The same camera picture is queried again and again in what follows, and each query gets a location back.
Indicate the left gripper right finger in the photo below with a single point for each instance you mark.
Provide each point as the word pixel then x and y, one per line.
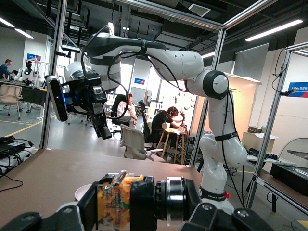
pixel 216 221

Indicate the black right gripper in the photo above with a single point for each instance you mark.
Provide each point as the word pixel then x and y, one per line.
pixel 79 93

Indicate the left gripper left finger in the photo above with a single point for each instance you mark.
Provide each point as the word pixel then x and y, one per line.
pixel 72 216

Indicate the orange push button switch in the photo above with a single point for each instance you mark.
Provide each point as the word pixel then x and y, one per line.
pixel 142 199

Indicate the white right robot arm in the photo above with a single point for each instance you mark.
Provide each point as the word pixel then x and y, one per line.
pixel 183 62

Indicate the black office chair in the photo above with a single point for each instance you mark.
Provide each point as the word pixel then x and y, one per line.
pixel 116 106
pixel 144 115

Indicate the pink round plate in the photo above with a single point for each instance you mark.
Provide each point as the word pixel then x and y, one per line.
pixel 81 192

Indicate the seated person white shirt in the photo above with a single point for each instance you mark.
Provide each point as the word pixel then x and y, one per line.
pixel 127 110

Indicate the white office chair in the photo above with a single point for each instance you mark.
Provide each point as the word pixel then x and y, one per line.
pixel 10 92
pixel 132 142

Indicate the seated person black shirt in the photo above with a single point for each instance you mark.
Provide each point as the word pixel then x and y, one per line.
pixel 161 122

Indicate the wooden high table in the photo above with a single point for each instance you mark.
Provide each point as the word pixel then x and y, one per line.
pixel 169 131

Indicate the black work table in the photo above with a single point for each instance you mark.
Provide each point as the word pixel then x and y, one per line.
pixel 33 95

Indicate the white humanoid robot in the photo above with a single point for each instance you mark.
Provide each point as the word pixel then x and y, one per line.
pixel 27 73

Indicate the open cardboard box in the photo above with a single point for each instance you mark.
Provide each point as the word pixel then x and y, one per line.
pixel 252 143

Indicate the glass display case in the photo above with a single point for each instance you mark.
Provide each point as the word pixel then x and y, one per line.
pixel 288 173

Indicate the black power adapter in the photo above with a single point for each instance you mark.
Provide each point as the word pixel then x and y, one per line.
pixel 12 146

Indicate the standing person blue shirt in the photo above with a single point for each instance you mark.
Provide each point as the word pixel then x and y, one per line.
pixel 4 71

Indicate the ceiling light tube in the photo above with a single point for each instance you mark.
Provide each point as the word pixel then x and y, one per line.
pixel 24 33
pixel 274 30
pixel 7 22

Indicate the white partition panel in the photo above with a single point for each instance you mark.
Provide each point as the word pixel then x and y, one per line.
pixel 243 108

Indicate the ceiling air vent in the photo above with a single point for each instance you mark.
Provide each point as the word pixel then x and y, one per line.
pixel 199 10

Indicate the grey roller screen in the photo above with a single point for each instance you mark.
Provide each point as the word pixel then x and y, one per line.
pixel 251 62

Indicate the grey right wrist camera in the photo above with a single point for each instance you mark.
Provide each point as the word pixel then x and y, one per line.
pixel 57 101

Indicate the blue wall sign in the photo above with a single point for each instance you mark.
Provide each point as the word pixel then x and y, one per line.
pixel 298 90
pixel 33 57
pixel 139 80

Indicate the aluminium frame post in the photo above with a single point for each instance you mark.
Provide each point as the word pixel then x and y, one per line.
pixel 202 125
pixel 47 131

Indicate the aluminium enclosure frame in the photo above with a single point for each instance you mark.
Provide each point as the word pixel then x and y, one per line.
pixel 274 115

